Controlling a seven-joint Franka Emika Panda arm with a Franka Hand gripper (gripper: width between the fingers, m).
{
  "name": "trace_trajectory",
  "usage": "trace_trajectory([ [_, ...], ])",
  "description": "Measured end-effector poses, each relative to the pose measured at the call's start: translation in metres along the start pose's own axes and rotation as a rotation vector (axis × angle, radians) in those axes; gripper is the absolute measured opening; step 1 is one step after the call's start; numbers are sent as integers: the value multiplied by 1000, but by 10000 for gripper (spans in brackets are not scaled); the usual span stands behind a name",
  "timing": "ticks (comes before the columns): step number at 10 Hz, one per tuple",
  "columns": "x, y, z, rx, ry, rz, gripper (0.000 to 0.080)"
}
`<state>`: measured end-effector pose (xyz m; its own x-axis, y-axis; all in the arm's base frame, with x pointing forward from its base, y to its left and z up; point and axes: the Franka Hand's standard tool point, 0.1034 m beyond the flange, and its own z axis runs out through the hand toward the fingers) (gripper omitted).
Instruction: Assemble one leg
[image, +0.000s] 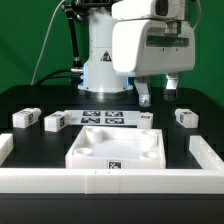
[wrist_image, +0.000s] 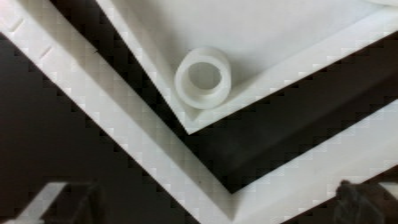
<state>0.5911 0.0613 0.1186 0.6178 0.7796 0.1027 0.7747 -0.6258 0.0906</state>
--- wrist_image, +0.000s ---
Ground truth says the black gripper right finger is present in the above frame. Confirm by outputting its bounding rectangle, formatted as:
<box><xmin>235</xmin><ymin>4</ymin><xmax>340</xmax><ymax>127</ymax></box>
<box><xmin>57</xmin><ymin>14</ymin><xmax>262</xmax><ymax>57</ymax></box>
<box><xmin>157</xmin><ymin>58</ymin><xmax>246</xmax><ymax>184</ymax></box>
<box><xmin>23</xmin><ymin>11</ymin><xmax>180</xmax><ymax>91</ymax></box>
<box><xmin>334</xmin><ymin>180</ymin><xmax>398</xmax><ymax>224</ymax></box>

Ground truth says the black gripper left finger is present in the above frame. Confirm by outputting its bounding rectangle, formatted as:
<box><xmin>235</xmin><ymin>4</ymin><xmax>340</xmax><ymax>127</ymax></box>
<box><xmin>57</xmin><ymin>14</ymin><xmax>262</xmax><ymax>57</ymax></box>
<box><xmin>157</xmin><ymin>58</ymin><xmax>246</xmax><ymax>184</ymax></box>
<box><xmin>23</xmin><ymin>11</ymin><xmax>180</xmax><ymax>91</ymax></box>
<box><xmin>6</xmin><ymin>182</ymin><xmax>107</xmax><ymax>224</ymax></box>

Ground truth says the white square tabletop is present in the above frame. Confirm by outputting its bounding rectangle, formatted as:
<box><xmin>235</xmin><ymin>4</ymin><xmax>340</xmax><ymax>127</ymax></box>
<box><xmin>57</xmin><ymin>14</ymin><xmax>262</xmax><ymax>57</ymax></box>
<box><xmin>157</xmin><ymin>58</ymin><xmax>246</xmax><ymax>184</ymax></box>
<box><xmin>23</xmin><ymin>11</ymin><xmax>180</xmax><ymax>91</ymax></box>
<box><xmin>96</xmin><ymin>0</ymin><xmax>398</xmax><ymax>133</ymax></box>

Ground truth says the white U-shaped obstacle fence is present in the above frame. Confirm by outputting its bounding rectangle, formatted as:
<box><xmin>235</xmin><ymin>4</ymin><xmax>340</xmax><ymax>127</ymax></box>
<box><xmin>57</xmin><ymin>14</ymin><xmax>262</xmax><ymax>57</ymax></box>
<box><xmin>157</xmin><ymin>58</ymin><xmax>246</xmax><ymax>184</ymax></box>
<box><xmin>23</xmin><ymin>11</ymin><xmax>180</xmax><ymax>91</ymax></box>
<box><xmin>0</xmin><ymin>0</ymin><xmax>398</xmax><ymax>224</ymax></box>

